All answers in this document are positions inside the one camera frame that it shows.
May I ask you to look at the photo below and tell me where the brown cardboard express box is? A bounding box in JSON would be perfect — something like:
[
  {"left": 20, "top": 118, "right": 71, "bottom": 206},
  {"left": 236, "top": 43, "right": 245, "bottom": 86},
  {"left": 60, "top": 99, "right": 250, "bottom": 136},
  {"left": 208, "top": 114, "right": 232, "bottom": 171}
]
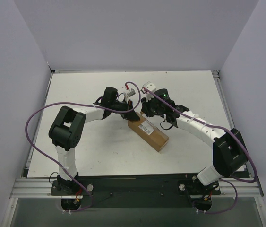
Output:
[{"left": 128, "top": 113, "right": 169, "bottom": 152}]

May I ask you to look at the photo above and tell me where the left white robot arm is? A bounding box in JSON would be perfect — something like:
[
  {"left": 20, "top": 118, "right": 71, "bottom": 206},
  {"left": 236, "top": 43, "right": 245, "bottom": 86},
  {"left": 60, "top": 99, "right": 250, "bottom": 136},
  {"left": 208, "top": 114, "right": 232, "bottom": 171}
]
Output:
[{"left": 49, "top": 86, "right": 140, "bottom": 195}]

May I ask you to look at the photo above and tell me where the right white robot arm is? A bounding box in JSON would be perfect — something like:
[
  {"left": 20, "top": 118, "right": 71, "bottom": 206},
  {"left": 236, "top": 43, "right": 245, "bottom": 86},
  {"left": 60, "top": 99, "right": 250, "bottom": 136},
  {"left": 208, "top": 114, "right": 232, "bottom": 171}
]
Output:
[{"left": 141, "top": 86, "right": 249, "bottom": 186}]

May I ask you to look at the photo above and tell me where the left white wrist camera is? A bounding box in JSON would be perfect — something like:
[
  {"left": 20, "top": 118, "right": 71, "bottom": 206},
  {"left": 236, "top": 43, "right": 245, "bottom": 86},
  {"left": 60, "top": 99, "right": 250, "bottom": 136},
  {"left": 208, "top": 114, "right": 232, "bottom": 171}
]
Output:
[{"left": 123, "top": 88, "right": 136, "bottom": 98}]

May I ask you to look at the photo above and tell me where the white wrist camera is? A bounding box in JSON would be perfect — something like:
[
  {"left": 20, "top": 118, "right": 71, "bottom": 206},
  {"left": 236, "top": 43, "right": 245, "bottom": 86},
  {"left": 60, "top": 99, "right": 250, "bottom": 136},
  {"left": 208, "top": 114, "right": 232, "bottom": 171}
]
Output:
[
  {"left": 123, "top": 88, "right": 136, "bottom": 98},
  {"left": 141, "top": 81, "right": 157, "bottom": 102}
]

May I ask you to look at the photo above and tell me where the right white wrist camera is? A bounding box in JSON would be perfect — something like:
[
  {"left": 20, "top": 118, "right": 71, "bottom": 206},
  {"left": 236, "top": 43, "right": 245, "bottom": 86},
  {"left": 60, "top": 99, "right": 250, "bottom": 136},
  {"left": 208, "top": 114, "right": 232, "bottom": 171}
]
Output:
[{"left": 141, "top": 81, "right": 157, "bottom": 102}]

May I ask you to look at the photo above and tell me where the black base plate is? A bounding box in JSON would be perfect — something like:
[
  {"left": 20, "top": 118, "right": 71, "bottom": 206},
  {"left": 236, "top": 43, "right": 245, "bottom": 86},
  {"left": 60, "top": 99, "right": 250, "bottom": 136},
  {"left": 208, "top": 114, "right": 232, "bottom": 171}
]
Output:
[{"left": 50, "top": 174, "right": 222, "bottom": 209}]

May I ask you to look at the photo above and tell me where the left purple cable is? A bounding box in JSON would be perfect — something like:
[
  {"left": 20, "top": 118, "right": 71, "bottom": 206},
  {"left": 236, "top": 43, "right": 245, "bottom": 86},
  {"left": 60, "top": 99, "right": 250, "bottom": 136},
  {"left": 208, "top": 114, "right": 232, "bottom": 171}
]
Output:
[{"left": 25, "top": 81, "right": 141, "bottom": 212}]

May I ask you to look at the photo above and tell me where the purple cable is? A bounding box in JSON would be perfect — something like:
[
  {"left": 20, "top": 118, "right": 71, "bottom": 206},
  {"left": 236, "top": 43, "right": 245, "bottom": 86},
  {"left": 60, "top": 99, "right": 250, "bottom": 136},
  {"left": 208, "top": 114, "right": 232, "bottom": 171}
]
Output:
[
  {"left": 25, "top": 81, "right": 141, "bottom": 212},
  {"left": 143, "top": 87, "right": 258, "bottom": 215}
]

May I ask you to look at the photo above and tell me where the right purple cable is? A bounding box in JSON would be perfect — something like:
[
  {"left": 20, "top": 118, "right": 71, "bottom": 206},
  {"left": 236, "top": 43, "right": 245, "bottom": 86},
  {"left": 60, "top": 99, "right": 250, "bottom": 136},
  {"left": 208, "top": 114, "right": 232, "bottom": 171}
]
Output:
[{"left": 143, "top": 87, "right": 258, "bottom": 215}]

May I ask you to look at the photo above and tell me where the aluminium frame rail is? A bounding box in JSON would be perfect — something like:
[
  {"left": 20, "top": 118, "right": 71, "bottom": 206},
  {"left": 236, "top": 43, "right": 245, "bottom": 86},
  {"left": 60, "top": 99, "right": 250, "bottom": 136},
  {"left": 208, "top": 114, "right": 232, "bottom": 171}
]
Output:
[{"left": 10, "top": 178, "right": 264, "bottom": 198}]

